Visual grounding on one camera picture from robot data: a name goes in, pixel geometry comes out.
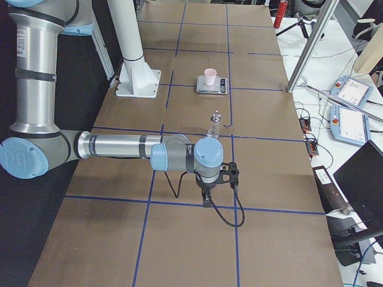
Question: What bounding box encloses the orange black adapter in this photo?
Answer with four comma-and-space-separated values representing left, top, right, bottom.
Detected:
299, 114, 312, 133
303, 133, 319, 158

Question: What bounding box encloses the far blue teach pendant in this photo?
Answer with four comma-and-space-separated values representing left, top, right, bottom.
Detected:
330, 75, 373, 108

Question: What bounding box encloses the red cylinder bottle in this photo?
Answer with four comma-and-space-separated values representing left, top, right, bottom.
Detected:
273, 0, 288, 29

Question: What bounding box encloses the pink paper cup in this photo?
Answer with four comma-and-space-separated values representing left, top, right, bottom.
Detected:
204, 68, 217, 86

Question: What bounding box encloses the black monitor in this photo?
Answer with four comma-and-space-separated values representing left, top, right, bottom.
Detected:
333, 140, 383, 223

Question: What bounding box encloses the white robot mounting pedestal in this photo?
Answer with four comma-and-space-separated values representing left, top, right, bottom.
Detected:
108, 0, 161, 98

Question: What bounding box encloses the black box white label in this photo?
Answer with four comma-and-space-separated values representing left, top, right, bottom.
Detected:
312, 166, 353, 215

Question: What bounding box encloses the orange black adapter far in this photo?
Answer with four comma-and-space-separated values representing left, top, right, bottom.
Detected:
299, 114, 312, 133

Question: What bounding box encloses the black tripod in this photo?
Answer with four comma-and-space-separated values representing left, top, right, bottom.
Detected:
276, 13, 317, 40

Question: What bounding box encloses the glass sauce bottle metal pourer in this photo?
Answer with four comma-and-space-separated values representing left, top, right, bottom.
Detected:
207, 110, 221, 139

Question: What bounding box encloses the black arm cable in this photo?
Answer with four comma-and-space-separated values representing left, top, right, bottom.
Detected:
163, 171, 245, 228

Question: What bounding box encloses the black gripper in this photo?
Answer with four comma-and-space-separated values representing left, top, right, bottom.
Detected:
196, 179, 220, 207

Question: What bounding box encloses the blue teach pendant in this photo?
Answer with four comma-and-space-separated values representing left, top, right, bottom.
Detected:
329, 105, 371, 146
330, 75, 373, 108

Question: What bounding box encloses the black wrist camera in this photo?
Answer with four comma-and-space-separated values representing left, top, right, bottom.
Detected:
217, 162, 239, 190

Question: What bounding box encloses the white digital kitchen scale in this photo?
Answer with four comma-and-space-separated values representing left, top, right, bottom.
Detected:
196, 75, 229, 94

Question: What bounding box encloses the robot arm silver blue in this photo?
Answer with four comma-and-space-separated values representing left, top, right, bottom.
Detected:
1, 1, 109, 212

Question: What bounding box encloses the orange black adapter near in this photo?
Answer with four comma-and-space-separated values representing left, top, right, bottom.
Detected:
303, 133, 319, 158

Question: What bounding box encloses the near blue teach pendant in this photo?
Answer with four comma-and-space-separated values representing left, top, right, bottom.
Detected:
329, 105, 371, 146

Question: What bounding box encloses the aluminium frame post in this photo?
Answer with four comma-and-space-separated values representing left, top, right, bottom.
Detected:
286, 0, 339, 93

